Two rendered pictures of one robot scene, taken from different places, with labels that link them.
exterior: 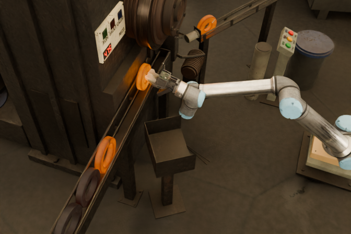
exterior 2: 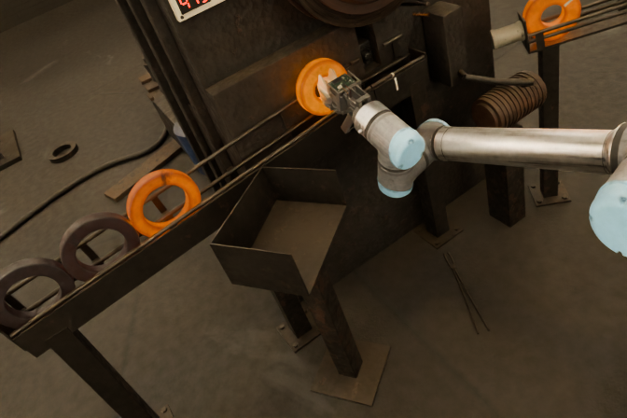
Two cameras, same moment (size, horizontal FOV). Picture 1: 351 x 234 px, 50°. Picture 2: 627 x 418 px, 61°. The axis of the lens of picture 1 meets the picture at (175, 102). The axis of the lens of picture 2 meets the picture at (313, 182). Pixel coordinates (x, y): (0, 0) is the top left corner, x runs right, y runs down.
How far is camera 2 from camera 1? 1.31 m
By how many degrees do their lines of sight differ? 40
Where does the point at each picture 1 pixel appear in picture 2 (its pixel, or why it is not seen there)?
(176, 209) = (357, 392)
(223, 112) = (590, 239)
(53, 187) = (215, 268)
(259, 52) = not seen: outside the picture
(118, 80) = (243, 76)
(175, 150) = (303, 243)
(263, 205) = not seen: outside the picture
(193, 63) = (497, 97)
